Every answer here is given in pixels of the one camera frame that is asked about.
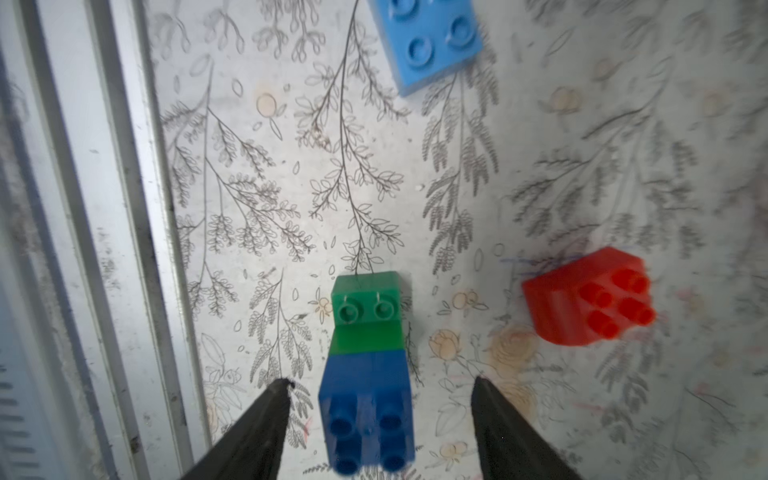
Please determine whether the red lego brick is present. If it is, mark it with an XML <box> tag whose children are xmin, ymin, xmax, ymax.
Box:
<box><xmin>522</xmin><ymin>247</ymin><xmax>656</xmax><ymax>346</ymax></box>

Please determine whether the green square lego brick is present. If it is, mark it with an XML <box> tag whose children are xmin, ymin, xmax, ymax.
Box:
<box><xmin>329</xmin><ymin>271</ymin><xmax>405</xmax><ymax>356</ymax></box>

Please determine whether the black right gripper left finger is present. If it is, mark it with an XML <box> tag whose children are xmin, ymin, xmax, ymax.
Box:
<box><xmin>182</xmin><ymin>378</ymin><xmax>294</xmax><ymax>480</ymax></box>

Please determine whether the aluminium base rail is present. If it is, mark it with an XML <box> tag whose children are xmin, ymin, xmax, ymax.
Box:
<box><xmin>1</xmin><ymin>1</ymin><xmax>211</xmax><ymax>479</ymax></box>

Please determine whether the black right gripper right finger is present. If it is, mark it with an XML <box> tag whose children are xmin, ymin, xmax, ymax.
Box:
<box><xmin>471</xmin><ymin>376</ymin><xmax>581</xmax><ymax>480</ymax></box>

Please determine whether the long light blue lego brick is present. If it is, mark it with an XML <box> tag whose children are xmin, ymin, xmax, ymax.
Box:
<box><xmin>368</xmin><ymin>0</ymin><xmax>483</xmax><ymax>97</ymax></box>

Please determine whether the dark blue square lego brick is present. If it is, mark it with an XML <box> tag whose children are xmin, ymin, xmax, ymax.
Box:
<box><xmin>318</xmin><ymin>349</ymin><xmax>415</xmax><ymax>476</ymax></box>

